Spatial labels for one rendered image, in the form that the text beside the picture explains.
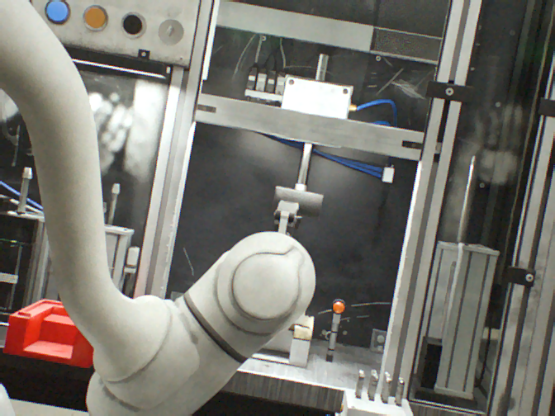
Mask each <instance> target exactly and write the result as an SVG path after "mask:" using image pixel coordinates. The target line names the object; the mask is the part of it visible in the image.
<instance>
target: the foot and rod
mask: <svg viewBox="0 0 555 416"><path fill-rule="evenodd" d="M314 146H315V144H312V143H307V142H303V145H302V150H301V159H300V164H299V168H298V174H297V179H296V188H291V187H282V186H277V187H276V191H275V197H274V202H273V211H276V210H277V209H278V204H279V203H280V201H288V202H293V203H298V206H299V209H298V210H297V212H296V215H299V216H300V217H304V218H309V219H314V220H319V219H320V210H321V206H322V201H323V196H324V193H319V192H314V191H306V184H307V180H308V175H309V169H310V165H311V160H312V156H313V150H314Z"/></svg>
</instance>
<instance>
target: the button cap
mask: <svg viewBox="0 0 555 416"><path fill-rule="evenodd" d="M47 12H48V14H49V17H50V18H51V19H53V20H56V21H59V20H62V19H63V18H64V17H65V16H66V13H67V9H66V6H65V5H64V4H63V3H62V2H58V0H55V1H52V2H51V3H50V5H49V6H48V8H47Z"/></svg>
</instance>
